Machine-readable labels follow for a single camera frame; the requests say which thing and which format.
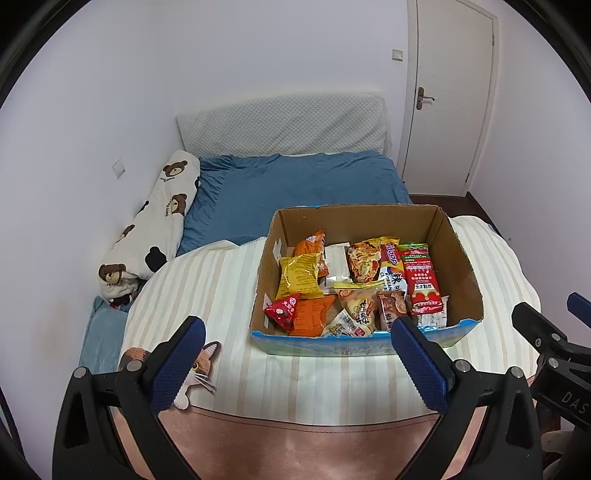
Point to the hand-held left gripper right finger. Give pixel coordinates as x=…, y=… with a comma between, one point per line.
x=418, y=355

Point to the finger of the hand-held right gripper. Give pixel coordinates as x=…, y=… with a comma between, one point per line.
x=581, y=307
x=538, y=332

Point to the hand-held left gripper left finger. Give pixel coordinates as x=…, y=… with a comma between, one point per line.
x=180, y=357

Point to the white printed snack packet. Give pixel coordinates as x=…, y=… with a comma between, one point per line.
x=436, y=318

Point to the brown shrimp snack packet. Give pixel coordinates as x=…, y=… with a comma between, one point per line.
x=392, y=309

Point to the red and green snack packet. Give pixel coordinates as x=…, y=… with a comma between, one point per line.
x=422, y=281

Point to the clear yellow biscuit packet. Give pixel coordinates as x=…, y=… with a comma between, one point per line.
x=358, y=304

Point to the printed cardboard box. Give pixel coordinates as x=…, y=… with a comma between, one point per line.
x=461, y=277

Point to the instant noodle packet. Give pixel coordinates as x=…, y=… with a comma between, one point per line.
x=364, y=263

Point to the red triangular snack packet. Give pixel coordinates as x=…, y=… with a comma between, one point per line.
x=280, y=314

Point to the orange snack packet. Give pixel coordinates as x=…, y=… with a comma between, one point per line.
x=308, y=244
x=311, y=316

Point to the silver white snack packet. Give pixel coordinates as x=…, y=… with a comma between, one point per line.
x=336, y=263

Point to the yellow snack packet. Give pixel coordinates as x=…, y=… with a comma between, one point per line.
x=299, y=277

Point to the light blue blanket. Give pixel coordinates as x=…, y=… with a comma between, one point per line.
x=104, y=332

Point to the cat print striped blanket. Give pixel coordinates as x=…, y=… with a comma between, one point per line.
x=295, y=397

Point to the bear print pillow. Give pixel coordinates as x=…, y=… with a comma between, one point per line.
x=161, y=217

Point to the white door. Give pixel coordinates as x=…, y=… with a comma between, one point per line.
x=448, y=92

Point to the white headboard cushion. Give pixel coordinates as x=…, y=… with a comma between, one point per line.
x=281, y=124

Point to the white wall socket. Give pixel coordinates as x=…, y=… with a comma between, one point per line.
x=119, y=168

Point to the white light switch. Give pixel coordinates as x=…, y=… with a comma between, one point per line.
x=397, y=54

